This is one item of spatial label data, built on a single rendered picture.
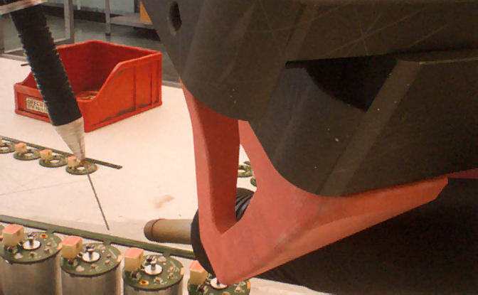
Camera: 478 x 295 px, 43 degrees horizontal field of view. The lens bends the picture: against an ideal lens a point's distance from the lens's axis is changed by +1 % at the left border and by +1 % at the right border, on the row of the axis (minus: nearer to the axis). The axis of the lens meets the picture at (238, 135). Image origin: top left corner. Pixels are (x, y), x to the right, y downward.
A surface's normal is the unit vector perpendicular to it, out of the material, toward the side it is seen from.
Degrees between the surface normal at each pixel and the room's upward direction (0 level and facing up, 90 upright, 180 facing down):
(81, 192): 0
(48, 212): 0
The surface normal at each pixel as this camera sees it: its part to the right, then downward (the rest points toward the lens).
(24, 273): 0.02, 0.33
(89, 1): -0.41, 0.29
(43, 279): 0.59, 0.29
